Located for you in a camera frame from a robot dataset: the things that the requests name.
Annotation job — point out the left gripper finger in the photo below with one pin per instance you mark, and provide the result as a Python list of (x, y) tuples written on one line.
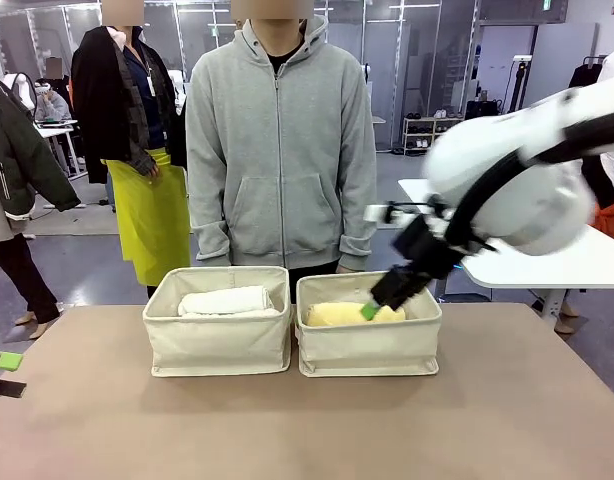
[(9, 389), (7, 360)]

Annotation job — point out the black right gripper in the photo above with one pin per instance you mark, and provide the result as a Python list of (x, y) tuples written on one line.
[(427, 247)]

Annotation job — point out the yellow towel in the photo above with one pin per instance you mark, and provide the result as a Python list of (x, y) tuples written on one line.
[(337, 315)]

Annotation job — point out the white towel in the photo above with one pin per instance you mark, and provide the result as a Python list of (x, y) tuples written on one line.
[(227, 299)]

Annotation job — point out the grey hoodie person left forearm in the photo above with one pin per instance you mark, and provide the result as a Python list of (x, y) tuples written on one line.
[(357, 240)]

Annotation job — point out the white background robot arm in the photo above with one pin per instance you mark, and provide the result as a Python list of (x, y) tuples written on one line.
[(17, 85)]

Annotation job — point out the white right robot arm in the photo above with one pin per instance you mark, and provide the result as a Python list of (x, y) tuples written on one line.
[(537, 210)]

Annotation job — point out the grey hoodie person right forearm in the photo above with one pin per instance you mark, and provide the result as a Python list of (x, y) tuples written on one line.
[(206, 235)]

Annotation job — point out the grey hoodie person left hand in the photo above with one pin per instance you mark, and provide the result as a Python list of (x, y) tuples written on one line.
[(340, 268)]

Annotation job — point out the black coat person hand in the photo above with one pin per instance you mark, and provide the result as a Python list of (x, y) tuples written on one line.
[(154, 172)]

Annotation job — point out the cream fabric basket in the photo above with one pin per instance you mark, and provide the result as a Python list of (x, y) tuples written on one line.
[(367, 347), (217, 345)]

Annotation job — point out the white side table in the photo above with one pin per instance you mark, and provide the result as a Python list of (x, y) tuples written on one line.
[(537, 272)]

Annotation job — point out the wooden shoe rack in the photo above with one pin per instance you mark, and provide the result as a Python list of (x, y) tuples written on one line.
[(419, 135)]

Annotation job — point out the person in grey hoodie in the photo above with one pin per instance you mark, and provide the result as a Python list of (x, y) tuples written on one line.
[(282, 150)]

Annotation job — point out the white sneakers pair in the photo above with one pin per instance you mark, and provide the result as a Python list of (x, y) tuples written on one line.
[(442, 114)]

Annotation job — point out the black equipment case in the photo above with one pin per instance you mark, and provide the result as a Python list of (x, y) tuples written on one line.
[(479, 110)]

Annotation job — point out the person in dark green jacket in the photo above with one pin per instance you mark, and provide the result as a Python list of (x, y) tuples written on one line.
[(17, 160)]

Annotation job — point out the orange garment at waist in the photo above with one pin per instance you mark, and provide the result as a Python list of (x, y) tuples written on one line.
[(612, 217)]

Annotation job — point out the white background desk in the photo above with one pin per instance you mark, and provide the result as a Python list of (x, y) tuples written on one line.
[(54, 131)]

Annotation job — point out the seated person in grey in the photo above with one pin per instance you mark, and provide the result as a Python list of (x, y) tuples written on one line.
[(54, 105)]

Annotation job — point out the person in black coat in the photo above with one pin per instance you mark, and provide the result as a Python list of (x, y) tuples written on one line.
[(107, 100)]

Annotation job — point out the black hanging garment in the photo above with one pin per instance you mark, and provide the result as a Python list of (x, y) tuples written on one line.
[(584, 77)]

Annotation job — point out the black clothes rack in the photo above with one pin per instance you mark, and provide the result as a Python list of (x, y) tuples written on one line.
[(593, 60)]

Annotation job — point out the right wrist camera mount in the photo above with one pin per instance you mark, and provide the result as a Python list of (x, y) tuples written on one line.
[(374, 214)]

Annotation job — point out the black camera stand pole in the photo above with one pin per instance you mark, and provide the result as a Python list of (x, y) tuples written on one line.
[(517, 90)]

